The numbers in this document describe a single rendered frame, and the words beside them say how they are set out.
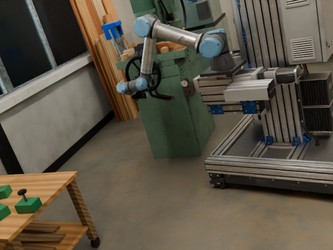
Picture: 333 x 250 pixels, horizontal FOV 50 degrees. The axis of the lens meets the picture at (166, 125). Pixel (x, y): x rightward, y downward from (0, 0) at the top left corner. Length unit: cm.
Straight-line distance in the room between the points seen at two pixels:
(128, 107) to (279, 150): 234
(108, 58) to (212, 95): 214
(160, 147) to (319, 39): 162
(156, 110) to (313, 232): 155
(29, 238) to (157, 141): 131
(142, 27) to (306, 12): 90
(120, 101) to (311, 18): 271
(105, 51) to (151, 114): 143
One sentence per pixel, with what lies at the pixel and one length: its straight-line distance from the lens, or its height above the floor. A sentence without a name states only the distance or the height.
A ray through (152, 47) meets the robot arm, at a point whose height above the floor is 103.
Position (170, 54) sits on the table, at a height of 88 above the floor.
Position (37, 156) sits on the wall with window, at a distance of 355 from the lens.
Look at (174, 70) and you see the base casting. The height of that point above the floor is 76.
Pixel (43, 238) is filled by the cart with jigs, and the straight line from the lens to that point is 236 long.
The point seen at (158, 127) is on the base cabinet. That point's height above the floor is 29.
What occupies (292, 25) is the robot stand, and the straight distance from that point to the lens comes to 216.
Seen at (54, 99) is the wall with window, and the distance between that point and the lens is 381.
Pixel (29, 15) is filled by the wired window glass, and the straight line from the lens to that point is 394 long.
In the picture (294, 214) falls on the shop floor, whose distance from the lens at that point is 224.
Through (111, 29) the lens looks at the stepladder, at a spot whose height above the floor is 111.
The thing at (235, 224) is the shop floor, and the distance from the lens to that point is 222.
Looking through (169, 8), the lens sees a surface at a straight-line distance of 307.
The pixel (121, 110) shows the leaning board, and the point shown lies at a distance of 438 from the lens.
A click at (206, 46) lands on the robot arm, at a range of 206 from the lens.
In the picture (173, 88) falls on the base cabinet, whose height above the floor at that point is 62.
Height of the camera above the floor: 138
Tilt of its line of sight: 21 degrees down
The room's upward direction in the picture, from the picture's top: 16 degrees counter-clockwise
